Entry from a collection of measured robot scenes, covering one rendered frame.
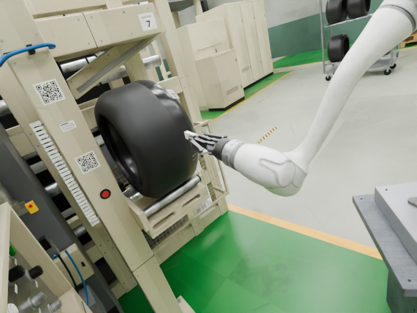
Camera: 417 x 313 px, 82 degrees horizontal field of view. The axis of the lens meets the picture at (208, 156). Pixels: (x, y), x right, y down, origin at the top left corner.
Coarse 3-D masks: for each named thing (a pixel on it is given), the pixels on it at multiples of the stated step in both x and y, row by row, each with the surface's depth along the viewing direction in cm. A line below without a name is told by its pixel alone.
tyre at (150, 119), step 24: (120, 96) 96; (144, 96) 98; (168, 96) 102; (96, 120) 118; (120, 120) 93; (144, 120) 93; (168, 120) 97; (120, 144) 138; (144, 144) 92; (168, 144) 97; (120, 168) 130; (144, 168) 96; (168, 168) 99; (192, 168) 111; (144, 192) 112; (168, 192) 113
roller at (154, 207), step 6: (192, 180) 123; (198, 180) 125; (180, 186) 120; (186, 186) 121; (192, 186) 123; (174, 192) 118; (180, 192) 119; (162, 198) 115; (168, 198) 115; (174, 198) 118; (150, 204) 112; (156, 204) 112; (162, 204) 113; (144, 210) 110; (150, 210) 110; (156, 210) 112
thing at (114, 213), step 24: (0, 0) 73; (0, 24) 74; (24, 24) 78; (0, 48) 76; (48, 48) 83; (24, 72) 80; (48, 72) 84; (72, 96) 90; (48, 120) 86; (72, 144) 92; (96, 144) 98; (72, 168) 94; (96, 168) 99; (96, 192) 101; (120, 192) 108; (120, 216) 110; (120, 240) 112; (144, 240) 120; (144, 264) 122; (144, 288) 125; (168, 288) 135; (168, 312) 138
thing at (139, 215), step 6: (126, 198) 118; (132, 204) 111; (132, 210) 108; (138, 210) 106; (138, 216) 103; (144, 216) 104; (138, 222) 111; (144, 222) 105; (144, 228) 106; (150, 228) 107
